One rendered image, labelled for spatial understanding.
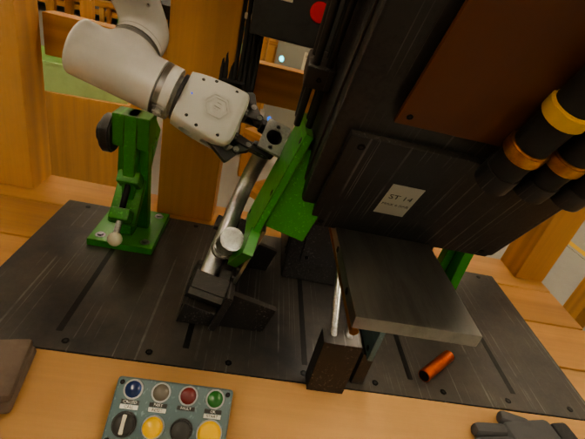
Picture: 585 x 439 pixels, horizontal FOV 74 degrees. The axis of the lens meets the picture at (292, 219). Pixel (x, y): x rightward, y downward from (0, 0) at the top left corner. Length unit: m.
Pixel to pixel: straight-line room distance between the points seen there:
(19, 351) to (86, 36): 0.44
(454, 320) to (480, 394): 0.31
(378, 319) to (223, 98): 0.40
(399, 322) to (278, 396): 0.25
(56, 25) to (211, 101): 0.53
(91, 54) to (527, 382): 0.93
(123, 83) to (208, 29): 0.30
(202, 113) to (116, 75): 0.13
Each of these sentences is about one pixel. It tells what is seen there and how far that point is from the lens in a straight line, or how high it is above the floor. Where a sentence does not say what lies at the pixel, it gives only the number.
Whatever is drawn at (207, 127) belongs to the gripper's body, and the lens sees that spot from 0.63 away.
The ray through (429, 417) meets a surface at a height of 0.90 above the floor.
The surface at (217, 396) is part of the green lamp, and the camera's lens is 0.57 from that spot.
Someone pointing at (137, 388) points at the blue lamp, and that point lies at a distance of 0.58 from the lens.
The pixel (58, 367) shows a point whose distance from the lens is 0.68.
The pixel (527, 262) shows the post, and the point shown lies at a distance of 1.29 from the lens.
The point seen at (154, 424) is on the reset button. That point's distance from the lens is 0.57.
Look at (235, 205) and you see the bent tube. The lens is 0.73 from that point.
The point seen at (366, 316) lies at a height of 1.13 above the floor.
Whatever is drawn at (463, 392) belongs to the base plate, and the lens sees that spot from 0.81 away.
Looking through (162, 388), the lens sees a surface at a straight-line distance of 0.58.
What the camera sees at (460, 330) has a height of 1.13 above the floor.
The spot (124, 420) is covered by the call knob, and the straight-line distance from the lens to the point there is 0.57.
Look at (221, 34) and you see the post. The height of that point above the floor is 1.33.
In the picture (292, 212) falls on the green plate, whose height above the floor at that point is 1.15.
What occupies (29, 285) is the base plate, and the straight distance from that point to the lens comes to 0.82.
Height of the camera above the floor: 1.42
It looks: 29 degrees down
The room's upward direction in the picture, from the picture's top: 15 degrees clockwise
